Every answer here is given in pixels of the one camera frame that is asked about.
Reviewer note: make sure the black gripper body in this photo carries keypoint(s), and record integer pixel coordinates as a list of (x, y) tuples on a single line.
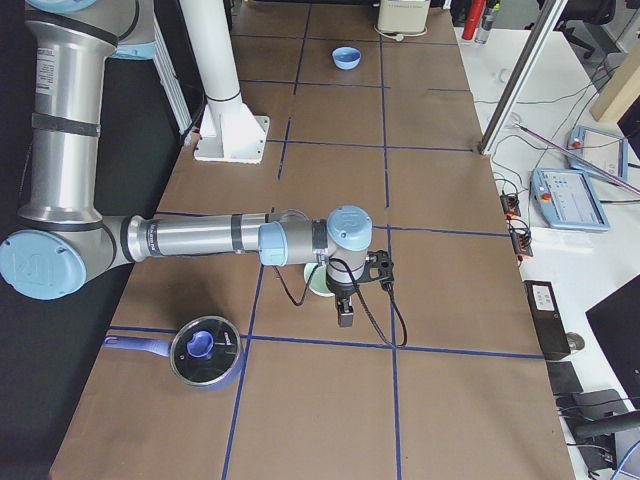
[(342, 289)]

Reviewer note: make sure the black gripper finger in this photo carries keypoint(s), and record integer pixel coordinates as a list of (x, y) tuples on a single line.
[(345, 312)]

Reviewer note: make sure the green bowl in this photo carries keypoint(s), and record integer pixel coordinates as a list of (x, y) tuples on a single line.
[(315, 274)]

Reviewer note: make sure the blue bowl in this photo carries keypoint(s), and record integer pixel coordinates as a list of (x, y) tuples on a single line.
[(346, 58)]

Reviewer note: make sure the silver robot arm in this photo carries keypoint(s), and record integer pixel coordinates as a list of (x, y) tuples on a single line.
[(64, 242)]

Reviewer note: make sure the blue saucepan with glass lid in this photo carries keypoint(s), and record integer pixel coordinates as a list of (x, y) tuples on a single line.
[(206, 353)]

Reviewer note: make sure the black power box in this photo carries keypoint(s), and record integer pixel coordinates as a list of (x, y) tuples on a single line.
[(547, 320)]

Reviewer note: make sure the near blue teach pendant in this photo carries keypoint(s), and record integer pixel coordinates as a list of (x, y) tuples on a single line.
[(567, 200)]

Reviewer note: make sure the blue teach pendant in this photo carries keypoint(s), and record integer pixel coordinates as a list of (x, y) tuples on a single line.
[(567, 200), (606, 151)]

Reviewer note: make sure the long reach grabber tool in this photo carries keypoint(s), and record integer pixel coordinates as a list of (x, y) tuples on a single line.
[(579, 160)]

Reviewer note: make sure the black monitor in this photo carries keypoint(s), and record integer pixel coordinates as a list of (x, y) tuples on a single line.
[(614, 322)]

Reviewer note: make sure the cream white toaster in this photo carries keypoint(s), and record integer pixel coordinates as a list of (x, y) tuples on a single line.
[(403, 16)]

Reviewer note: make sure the far blue teach pendant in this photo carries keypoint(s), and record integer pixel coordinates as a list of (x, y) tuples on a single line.
[(606, 151)]

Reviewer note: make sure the red bottle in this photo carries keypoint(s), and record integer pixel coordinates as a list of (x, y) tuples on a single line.
[(474, 14)]

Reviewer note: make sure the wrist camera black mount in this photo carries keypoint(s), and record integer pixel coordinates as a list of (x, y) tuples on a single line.
[(378, 267)]

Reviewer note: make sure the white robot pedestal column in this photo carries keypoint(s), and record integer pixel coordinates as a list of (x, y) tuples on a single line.
[(229, 131)]

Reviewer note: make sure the aluminium frame post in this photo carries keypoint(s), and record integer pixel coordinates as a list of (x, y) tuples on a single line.
[(548, 18)]

